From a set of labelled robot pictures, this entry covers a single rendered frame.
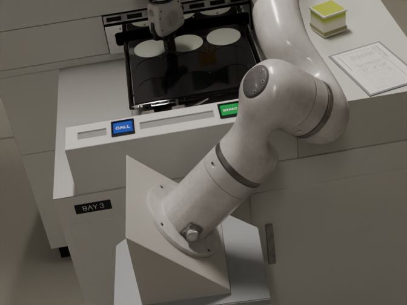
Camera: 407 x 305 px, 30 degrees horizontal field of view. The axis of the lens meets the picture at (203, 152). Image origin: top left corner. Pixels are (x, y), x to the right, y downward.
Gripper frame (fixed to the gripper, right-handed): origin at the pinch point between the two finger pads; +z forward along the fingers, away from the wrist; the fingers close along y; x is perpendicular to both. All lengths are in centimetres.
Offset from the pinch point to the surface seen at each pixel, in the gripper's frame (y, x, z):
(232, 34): 17.3, -8.9, 2.6
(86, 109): -26.5, 9.7, 10.5
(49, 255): -30, 53, 93
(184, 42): 6.6, 0.8, 2.5
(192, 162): -30.8, -35.8, 6.4
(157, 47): 0.3, 5.6, 2.6
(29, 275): -41, 51, 92
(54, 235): -29, 46, 78
